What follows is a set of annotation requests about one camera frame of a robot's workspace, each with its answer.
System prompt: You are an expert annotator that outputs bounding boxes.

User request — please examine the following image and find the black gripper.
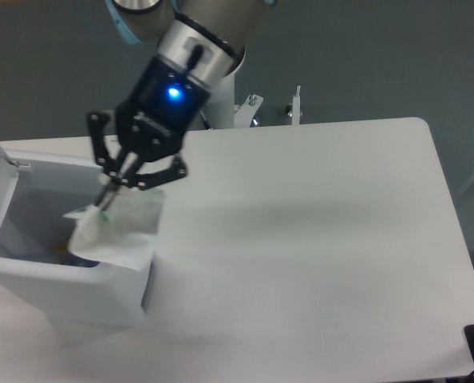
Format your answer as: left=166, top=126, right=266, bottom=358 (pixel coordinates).
left=87, top=57, right=209, bottom=210

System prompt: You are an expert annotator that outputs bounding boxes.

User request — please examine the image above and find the white trash can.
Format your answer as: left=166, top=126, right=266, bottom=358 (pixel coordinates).
left=0, top=152, right=154, bottom=326

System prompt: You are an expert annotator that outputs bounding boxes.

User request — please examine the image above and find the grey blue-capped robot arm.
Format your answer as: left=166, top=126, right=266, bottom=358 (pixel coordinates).
left=87, top=1, right=276, bottom=210

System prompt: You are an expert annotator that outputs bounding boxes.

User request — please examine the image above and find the white plastic wrapper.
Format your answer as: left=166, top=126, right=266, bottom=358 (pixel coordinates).
left=63, top=188, right=165, bottom=271

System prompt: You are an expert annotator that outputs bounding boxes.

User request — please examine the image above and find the colourful trash inside can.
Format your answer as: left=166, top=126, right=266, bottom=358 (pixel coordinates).
left=26, top=243, right=99, bottom=268

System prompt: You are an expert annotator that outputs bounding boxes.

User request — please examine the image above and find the white metal base frame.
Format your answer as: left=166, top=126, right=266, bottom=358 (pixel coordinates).
left=233, top=85, right=303, bottom=128

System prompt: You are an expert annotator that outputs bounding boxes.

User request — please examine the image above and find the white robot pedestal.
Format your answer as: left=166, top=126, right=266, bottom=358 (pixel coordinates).
left=200, top=51, right=247, bottom=131

